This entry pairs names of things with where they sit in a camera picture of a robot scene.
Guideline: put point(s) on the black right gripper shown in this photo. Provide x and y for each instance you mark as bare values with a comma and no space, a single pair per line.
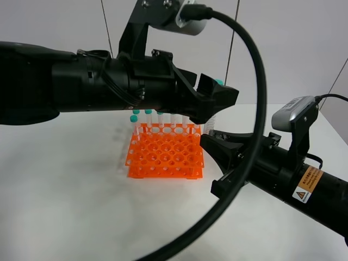
273,171

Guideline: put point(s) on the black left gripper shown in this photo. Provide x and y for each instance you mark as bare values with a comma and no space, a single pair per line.
156,83

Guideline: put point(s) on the teal capped test tube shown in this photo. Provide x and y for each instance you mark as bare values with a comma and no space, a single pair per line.
209,125

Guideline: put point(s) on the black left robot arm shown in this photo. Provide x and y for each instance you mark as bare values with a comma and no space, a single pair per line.
39,83

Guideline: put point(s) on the row tube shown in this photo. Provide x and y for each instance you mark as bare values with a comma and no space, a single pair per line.
160,116
148,113
137,122
173,120
185,122

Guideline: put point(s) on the orange test tube rack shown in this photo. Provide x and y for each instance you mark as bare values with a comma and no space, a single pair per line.
166,152

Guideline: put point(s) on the front left rack tube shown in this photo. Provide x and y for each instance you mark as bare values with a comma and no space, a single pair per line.
135,130

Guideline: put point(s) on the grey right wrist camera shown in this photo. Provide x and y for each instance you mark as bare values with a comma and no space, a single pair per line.
282,118

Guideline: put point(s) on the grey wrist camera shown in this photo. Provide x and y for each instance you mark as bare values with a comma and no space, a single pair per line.
184,26
282,118

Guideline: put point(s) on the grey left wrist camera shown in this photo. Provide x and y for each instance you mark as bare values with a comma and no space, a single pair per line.
184,26

